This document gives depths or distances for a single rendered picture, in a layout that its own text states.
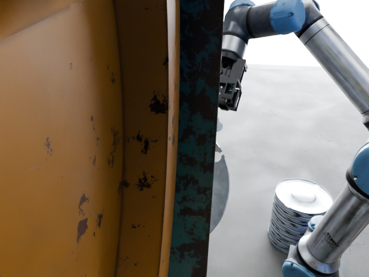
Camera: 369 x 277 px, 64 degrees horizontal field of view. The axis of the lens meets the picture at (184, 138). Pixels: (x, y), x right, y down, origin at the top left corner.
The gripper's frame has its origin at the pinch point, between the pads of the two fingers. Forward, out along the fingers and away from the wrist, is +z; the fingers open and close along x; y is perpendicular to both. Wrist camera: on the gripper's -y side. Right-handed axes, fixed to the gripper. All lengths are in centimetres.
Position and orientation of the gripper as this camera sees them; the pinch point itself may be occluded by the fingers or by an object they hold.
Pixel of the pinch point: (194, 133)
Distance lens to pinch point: 69.2
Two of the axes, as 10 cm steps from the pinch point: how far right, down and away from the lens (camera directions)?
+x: 3.1, 3.0, 9.0
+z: -3.1, 9.3, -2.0
